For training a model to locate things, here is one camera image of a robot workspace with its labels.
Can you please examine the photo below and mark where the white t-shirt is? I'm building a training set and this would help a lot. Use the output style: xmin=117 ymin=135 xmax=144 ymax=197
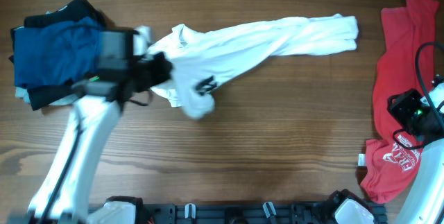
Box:
xmin=148 ymin=14 xmax=359 ymax=119

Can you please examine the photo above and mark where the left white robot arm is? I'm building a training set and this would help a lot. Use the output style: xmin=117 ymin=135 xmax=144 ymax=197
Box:
xmin=8 ymin=26 xmax=172 ymax=224

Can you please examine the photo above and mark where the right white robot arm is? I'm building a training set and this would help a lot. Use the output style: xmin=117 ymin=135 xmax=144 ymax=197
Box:
xmin=388 ymin=89 xmax=443 ymax=224

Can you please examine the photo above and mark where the red t-shirt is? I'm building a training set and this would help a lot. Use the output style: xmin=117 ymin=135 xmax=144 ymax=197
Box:
xmin=360 ymin=0 xmax=439 ymax=204

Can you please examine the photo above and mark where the blue folded shirt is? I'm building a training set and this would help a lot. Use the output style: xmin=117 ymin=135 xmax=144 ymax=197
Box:
xmin=13 ymin=17 xmax=102 ymax=89

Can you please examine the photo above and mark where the black folded shirt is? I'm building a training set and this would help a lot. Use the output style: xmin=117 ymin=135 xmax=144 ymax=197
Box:
xmin=10 ymin=0 xmax=106 ymax=110

